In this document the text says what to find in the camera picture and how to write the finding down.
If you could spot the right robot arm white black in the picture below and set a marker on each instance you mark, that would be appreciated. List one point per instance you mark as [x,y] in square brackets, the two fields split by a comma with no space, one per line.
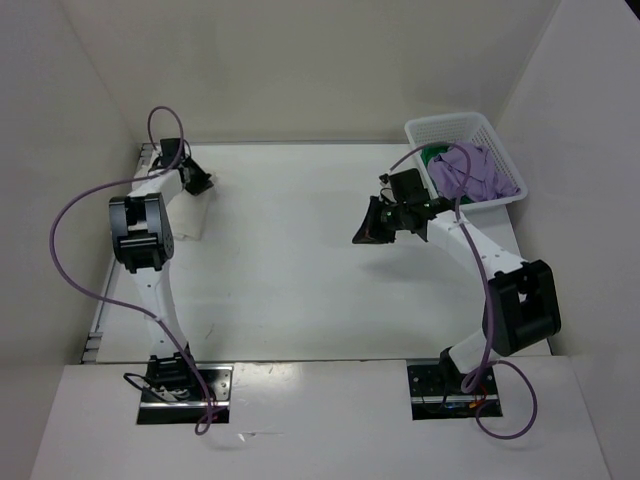
[520,301]

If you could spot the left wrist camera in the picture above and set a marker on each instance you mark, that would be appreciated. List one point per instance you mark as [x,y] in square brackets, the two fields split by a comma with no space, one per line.
[172,149]

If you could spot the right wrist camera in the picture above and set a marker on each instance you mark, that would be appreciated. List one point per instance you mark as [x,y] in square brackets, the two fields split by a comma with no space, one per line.
[407,186]

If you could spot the green shirt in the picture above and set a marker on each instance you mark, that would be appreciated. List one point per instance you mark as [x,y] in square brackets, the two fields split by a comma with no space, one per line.
[428,155]

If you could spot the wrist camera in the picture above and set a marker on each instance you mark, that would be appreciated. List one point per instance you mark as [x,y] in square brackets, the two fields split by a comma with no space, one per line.
[172,149]
[407,186]

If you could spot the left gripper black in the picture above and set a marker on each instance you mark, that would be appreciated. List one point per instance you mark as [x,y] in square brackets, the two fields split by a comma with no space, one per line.
[203,183]

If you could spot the purple shirt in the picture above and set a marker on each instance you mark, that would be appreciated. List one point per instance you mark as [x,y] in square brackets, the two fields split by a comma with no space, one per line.
[449,168]

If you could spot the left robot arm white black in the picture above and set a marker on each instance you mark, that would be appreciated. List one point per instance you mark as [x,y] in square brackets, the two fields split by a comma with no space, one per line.
[143,242]

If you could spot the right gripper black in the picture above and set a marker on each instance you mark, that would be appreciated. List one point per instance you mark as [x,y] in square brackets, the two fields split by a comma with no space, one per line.
[370,231]

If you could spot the white t shirt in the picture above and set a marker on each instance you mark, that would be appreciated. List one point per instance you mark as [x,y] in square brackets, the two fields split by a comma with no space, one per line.
[186,212]

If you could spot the aluminium table edge rail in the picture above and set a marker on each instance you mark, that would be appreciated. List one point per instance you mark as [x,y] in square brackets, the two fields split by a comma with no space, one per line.
[95,334]

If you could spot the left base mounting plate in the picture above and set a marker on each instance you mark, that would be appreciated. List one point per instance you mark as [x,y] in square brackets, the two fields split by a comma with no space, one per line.
[159,406]

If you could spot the white plastic basket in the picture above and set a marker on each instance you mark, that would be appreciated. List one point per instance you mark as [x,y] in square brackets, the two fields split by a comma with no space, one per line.
[474,128]

